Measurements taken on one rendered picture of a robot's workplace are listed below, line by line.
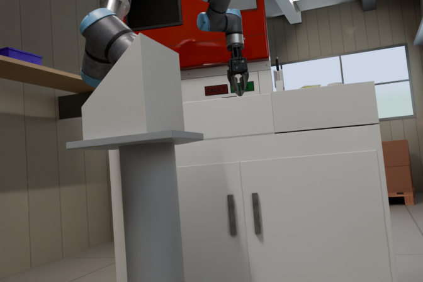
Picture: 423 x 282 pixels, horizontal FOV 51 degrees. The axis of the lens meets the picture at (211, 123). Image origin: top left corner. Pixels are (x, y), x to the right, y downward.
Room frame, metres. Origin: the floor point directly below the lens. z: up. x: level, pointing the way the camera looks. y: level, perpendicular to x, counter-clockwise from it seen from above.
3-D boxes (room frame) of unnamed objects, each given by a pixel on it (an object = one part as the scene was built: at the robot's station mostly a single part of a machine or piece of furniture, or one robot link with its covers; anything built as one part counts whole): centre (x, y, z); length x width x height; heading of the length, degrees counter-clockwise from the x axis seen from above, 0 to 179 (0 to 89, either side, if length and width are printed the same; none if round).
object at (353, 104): (1.82, -0.44, 0.89); 0.62 x 0.35 x 0.14; 171
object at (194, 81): (2.22, 0.09, 1.02); 0.81 x 0.03 x 0.40; 81
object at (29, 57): (3.11, 1.37, 1.59); 0.33 x 0.23 x 0.11; 160
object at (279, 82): (1.83, -0.30, 1.03); 0.06 x 0.04 x 0.13; 171
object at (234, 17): (1.81, -0.12, 1.31); 0.09 x 0.08 x 0.11; 117
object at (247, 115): (1.62, 0.05, 0.89); 0.55 x 0.09 x 0.14; 81
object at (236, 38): (1.81, -0.13, 1.23); 0.08 x 0.08 x 0.05
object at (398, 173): (6.63, -2.42, 0.43); 1.40 x 0.99 x 0.86; 160
